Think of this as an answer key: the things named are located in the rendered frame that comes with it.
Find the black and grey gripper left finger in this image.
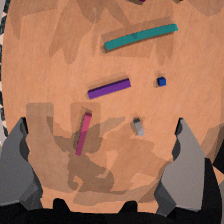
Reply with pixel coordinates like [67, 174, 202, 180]
[0, 117, 43, 224]

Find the pink rod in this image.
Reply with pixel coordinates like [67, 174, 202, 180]
[75, 112, 92, 156]

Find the grey rod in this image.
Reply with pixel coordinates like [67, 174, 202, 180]
[133, 118, 145, 137]

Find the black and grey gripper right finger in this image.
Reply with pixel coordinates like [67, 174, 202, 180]
[154, 117, 222, 224]

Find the turquoise rod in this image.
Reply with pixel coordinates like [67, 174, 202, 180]
[105, 24, 178, 50]

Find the purple rod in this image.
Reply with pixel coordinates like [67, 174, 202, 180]
[88, 78, 131, 99]

